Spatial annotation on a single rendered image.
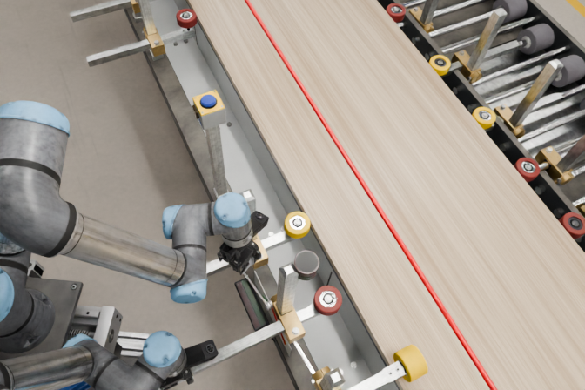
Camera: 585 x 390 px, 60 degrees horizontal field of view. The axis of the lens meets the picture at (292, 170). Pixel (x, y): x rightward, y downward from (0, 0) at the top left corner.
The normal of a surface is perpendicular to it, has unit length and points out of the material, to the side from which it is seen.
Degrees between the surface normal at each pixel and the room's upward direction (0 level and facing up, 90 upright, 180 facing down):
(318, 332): 0
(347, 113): 0
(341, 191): 0
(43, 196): 58
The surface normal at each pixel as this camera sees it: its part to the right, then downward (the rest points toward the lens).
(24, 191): 0.57, -0.17
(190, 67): 0.05, -0.52
